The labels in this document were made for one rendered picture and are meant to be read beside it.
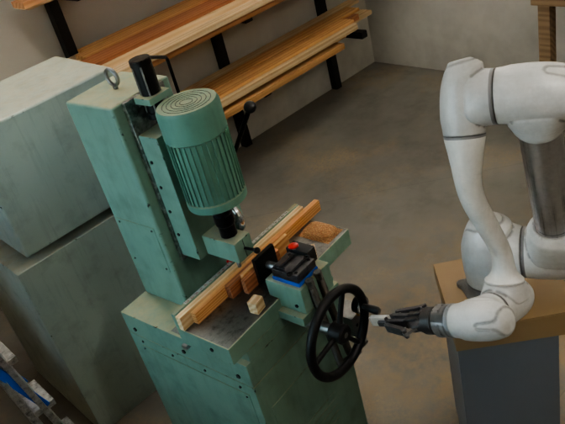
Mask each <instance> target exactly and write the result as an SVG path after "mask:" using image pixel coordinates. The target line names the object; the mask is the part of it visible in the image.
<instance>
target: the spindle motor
mask: <svg viewBox="0 0 565 424"><path fill-rule="evenodd" d="M156 119H157V122H158V125H159V127H160V130H161V133H162V136H163V139H164V141H165V143H166V148H167V150H168V152H169V155H170V158H171V160H172V165H173V166H174V169H175V172H176V175H177V178H178V181H179V183H180V186H181V189H182V192H183V195H184V198H185V200H186V203H187V206H188V209H189V210H190V211H191V212H192V213H194V214H196V215H217V214H220V213H224V212H225V211H228V210H230V209H233V208H234V207H235V206H237V205H238V204H240V203H241V202H242V201H243V200H244V199H245V197H246V195H247V188H246V184H245V180H244V178H243V175H242V171H241V169H240V164H239V161H238V157H237V155H236V152H235V147H234V144H233V141H232V138H231V134H230V130H229V126H228V125H227V121H226V118H225V115H224V110H223V107H222V103H221V101H220V98H219V95H218V94H217V93H216V92H215V91H214V90H212V89H209V88H195V89H190V90H187V91H183V92H180V93H177V94H174V95H172V96H171V97H169V98H166V99H165V100H163V101H162V102H161V103H160V104H159V105H158V106H157V108H156Z"/></svg>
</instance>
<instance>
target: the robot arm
mask: <svg viewBox="0 0 565 424"><path fill-rule="evenodd" d="M440 121H441V128H442V134H443V139H444V143H445V146H446V151H447V155H448V158H449V162H450V165H451V172H452V176H453V180H454V183H455V187H456V191H457V195H458V198H459V200H460V202H461V204H462V207H463V209H464V210H465V212H466V214H467V216H468V218H469V219H470V220H469V221H468V223H467V225H466V227H465V230H464V232H463V236H462V243H461V252H462V265H463V269H464V273H465V275H466V278H464V279H460V280H458V281H457V287H458V288H459V289H460V290H462V292H463V293H464V294H465V295H466V297H467V299H465V300H464V301H462V302H460V303H456V304H455V303H450V304H438V305H436V306H427V305H426V303H424V304H421V305H416V306H411V307H406V308H401V309H396V310H395V312H394V313H391V314H390V315H370V316H369V318H368V319H369V320H370V322H371V323H372V325H373V326H384V327H385V328H386V330H387V332H390V333H393V334H396V335H400V336H403V337H405V338H406V339H408V338H409V334H411V333H412V332H419V331H421V332H424V333H425V334H427V335H436V336H438V337H447V338H460V339H462V340H465V341H470V342H492V341H497V340H500V339H503V338H506V337H508V336H510V335H511V334H512V333H513V331H514V330H515V325H516V322H517V321H518V320H520V319H521V318H522V317H524V316H525V315H526V314H527V313H528V312H529V310H530V309H531V307H532V306H533V304H534V299H535V294H534V290H533V288H532V287H531V286H530V284H529V283H527V282H526V281H525V278H535V279H548V280H565V143H564V136H563V131H564V130H565V63H562V62H557V61H535V62H525V63H517V64H511V65H508V66H501V67H495V68H484V67H483V62H482V61H480V60H479V59H475V58H473V57H471V56H470V57H466V58H463V59H460V60H456V61H452V62H449V63H448V64H447V67H446V70H445V72H444V74H443V78H442V81H441V90H440ZM489 125H508V127H509V128H510V129H511V130H512V132H513V133H514V135H515V136H516V137H518V138H519V141H520V149H521V155H522V159H523V164H524V169H525V177H526V182H527V187H528V192H529V196H530V202H531V210H532V214H533V217H532V218H531V220H530V221H529V223H528V225H527V226H522V225H517V224H515V223H512V221H511V219H510V218H508V217H507V216H505V215H503V214H501V213H499V212H494V211H492V209H491V207H490V205H489V203H488V200H487V199H486V196H485V194H484V191H483V184H482V166H483V152H484V146H485V140H486V126H489ZM400 312H401V313H400Z"/></svg>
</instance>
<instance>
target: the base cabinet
mask: <svg viewBox="0 0 565 424"><path fill-rule="evenodd" d="M308 331H309V328H308V329H307V331H306V332H305V333H304V334H303V335H302V336H301V337H300V338H299V339H298V340H297V341H296V342H295V343H294V344H293V345H292V346H291V347H290V348H289V350H288V351H287V352H286V353H285V354H284V355H283V356H282V357H281V359H280V360H279V361H278V362H277V363H276V364H275V365H274V366H273V367H272V369H271V370H270V371H269V372H268V373H267V374H266V375H265V376H264V377H263V379H262V380H261V381H260V382H259V383H258V384H257V385H256V386H255V387H254V388H252V387H250V386H248V385H246V384H243V383H241V382H240V381H237V380H235V379H232V378H231V377H229V376H226V375H224V374H222V373H220V372H217V371H215V370H213V369H211V368H209V367H206V366H204V365H202V364H201V363H198V362H195V361H193V360H192V359H190V358H187V357H184V356H183V355H181V354H179V353H177V352H173V351H172V350H170V349H168V348H166V347H163V346H161V345H159V344H157V343H155V342H152V341H150V340H148V339H146V338H144V337H141V336H139V335H137V334H135V333H133V332H132V331H131V332H130V334H131V336H132V337H133V339H134V341H135V345H136V346H137V348H138V350H139V352H140V356H141V357H142V359H143V361H144V363H145V366H146V368H147V370H148V372H149V374H150V377H151V379H152V381H153V383H154V385H155V387H156V390H157V392H158V394H159V396H160V397H161V401H162V403H163V405H164V406H165V408H166V412H167V414H168V415H169V417H170V419H171V422H172V424H367V417H366V413H365V410H364V406H363V403H362V396H361V392H360V389H359V385H358V381H357V377H356V371H355V368H354V364H353V366H352V367H351V369H350V370H349V371H348V372H347V373H346V374H345V375H344V376H342V377H341V378H340V379H338V380H336V381H333V382H329V383H325V382H321V381H319V380H317V379H316V378H315V377H314V376H313V375H312V374H311V372H310V370H309V366H308V364H307V359H306V341H307V335H308ZM327 343H328V341H327V338H326V335H325V334H323V333H320V332H319V334H318V337H317V343H316V357H318V355H319V354H320V353H321V351H322V350H323V349H324V347H325V346H326V344H327ZM319 367H320V369H321V370H322V371H324V372H326V373H329V372H332V371H334V370H335V369H337V368H338V365H337V364H336V361H335V358H334V356H333V354H332V351H331V349H330V350H329V351H328V352H327V354H326V355H325V357H324V358H323V359H322V361H321V362H320V364H319Z"/></svg>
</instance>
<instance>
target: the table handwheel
mask: <svg viewBox="0 0 565 424"><path fill-rule="evenodd" d="M346 293H351V294H354V295H355V297H356V299H357V301H358V304H359V309H360V322H359V328H358V333H357V335H356V338H355V337H353V336H351V328H350V326H349V325H347V324H345V323H343V310H344V300H345V294H346ZM337 298H339V302H338V313H337V321H333V322H332V323H329V322H327V321H323V319H324V317H325V314H326V312H327V310H328V309H329V308H330V306H331V305H332V304H333V302H334V301H335V300H336V299H337ZM362 304H368V302H367V297H366V295H365V294H364V292H363V291H362V289H361V288H360V287H358V286H357V285H355V284H341V285H338V286H336V287H335V288H333V289H332V290H331V291H330V292H329V293H328V294H327V295H326V296H325V297H324V298H323V299H322V301H321V302H320V304H319V306H318V308H317V309H316V311H315V313H314V316H313V318H312V320H311V321H310V323H309V324H308V325H307V326H305V327H307V328H309V331H308V335H307V341H306V359H307V364H308V366H309V370H310V372H311V374H312V375H313V376H314V377H315V378H316V379H317V380H319V381H321V382H325V383H329V382H333V381H336V380H338V379H340V378H341V377H342V376H344V375H345V374H346V373H347V372H348V371H349V370H350V369H351V367H352V366H353V364H354V363H355V361H356V360H357V358H358V356H359V354H360V352H361V350H362V348H363V345H364V342H365V340H366V336H367V330H368V324H369V319H368V318H369V312H368V311H366V310H364V309H362ZM319 332H320V333H323V334H325V335H327V337H328V339H329V341H328V343H327V344H326V346H325V347H324V349H323V350H322V351H321V353H320V354H319V355H318V357H316V343H317V337H318V334H319ZM348 341H351V342H354V345H353V347H352V349H351V351H350V353H349V355H348V356H347V358H346V360H345V361H344V362H343V363H342V364H341V366H340V367H338V368H337V369H335V370H334V371H332V372H329V373H326V372H324V371H322V370H321V369H320V367H319V364H320V362H321V361H322V359H323V358H324V357H325V355H326V354H327V352H328V351H329V350H330V349H331V348H332V347H333V346H334V344H335V343H338V344H341V345H344V344H345V343H347V342H348Z"/></svg>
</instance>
